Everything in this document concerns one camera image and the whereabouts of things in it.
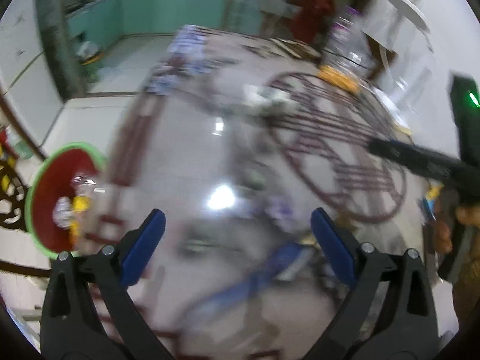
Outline red basin green rim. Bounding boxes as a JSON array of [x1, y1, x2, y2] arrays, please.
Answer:
[[24, 141, 106, 259]]

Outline black white paper pack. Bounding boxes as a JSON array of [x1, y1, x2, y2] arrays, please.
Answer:
[[242, 85, 299, 116]]

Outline white desk lamp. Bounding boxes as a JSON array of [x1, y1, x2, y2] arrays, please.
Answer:
[[375, 0, 434, 128]]

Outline clear plastic water bottle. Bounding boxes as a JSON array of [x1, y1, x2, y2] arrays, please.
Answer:
[[322, 7, 369, 77]]

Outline green kitchen trash bin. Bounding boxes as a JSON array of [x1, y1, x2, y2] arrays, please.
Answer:
[[75, 41, 103, 67]]

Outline red hanging garment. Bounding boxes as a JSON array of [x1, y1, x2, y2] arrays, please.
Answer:
[[290, 0, 335, 43]]

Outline orange snack bag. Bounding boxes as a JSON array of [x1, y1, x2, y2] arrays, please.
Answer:
[[317, 65, 360, 94]]

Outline white refrigerator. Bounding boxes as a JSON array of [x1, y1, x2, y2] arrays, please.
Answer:
[[1, 0, 63, 147]]

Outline teal kitchen cabinets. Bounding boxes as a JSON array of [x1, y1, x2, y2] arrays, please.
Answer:
[[67, 0, 226, 50]]

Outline person's right hand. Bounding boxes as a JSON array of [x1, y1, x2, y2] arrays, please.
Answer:
[[433, 203, 480, 255]]

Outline dark wooden carved chair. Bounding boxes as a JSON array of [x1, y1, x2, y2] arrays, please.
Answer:
[[1, 123, 50, 279]]

